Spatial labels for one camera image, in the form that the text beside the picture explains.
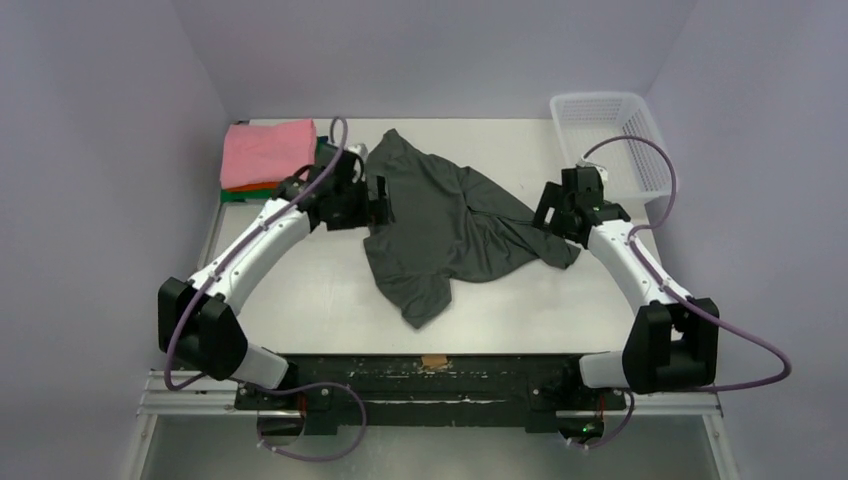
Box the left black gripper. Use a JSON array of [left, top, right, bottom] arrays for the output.
[[326, 172, 392, 231]]

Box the dark grey t shirt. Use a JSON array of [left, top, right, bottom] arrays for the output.
[[363, 129, 580, 329]]

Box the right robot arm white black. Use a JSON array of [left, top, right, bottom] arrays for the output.
[[533, 167, 718, 407]]

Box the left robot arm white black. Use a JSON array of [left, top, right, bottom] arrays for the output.
[[157, 143, 390, 409]]

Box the white plastic basket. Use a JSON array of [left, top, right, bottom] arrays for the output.
[[549, 91, 672, 204]]

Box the orange folded t shirt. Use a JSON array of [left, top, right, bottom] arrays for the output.
[[225, 181, 279, 193]]

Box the green folded t shirt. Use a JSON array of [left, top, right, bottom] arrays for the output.
[[219, 135, 329, 203]]

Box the pink folded t shirt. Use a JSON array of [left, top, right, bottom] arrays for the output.
[[219, 119, 317, 190]]

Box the brown tape piece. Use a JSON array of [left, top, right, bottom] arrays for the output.
[[421, 355, 450, 371]]

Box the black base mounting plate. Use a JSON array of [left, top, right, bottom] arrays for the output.
[[235, 354, 626, 440]]

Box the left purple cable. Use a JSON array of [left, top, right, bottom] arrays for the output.
[[162, 116, 368, 464]]

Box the aluminium rail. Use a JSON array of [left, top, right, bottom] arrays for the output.
[[136, 370, 723, 419]]

